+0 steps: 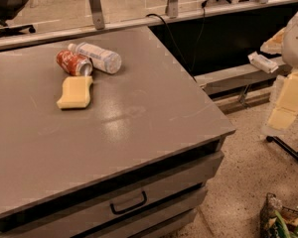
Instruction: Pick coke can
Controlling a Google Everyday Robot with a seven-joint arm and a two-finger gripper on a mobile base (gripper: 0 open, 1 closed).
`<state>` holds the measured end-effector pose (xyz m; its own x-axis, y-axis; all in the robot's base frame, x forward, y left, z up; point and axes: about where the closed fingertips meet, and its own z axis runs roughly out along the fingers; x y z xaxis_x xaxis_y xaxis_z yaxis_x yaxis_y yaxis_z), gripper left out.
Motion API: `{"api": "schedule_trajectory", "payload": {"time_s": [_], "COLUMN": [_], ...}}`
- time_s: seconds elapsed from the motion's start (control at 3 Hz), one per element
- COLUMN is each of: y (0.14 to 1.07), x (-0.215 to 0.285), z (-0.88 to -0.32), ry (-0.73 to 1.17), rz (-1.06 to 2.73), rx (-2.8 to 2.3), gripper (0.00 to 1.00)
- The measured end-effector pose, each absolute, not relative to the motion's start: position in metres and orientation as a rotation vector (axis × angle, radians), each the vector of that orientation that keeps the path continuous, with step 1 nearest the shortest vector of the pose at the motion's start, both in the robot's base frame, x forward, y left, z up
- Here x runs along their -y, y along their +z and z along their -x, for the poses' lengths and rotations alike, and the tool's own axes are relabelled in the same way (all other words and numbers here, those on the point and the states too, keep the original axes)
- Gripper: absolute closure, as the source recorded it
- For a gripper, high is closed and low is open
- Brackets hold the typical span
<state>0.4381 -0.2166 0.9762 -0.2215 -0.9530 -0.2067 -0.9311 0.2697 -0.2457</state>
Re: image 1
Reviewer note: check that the grey drawer cabinet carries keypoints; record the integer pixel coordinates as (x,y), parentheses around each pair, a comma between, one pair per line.
(175,186)

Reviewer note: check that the white small box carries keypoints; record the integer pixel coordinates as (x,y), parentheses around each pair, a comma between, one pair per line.
(263,63)

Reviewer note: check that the green snack bag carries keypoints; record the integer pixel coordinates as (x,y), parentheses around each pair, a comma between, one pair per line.
(277,220)

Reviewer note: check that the black drawer handle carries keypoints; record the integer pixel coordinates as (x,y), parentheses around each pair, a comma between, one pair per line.
(127,202)

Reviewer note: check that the red coke can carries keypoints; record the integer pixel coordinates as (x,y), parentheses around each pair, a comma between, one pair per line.
(74,64)

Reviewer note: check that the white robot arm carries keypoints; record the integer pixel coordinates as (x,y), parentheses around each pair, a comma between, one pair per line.
(283,107)

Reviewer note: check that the clear plastic water bottle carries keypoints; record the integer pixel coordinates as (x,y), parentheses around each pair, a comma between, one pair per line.
(104,60)

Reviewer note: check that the metal railing post middle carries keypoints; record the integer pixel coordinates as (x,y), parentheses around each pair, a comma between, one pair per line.
(172,8)

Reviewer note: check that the metal railing post left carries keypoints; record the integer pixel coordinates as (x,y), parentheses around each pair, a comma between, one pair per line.
(96,14)

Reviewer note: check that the yellow sponge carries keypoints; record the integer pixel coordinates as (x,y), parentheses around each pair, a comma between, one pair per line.
(75,92)

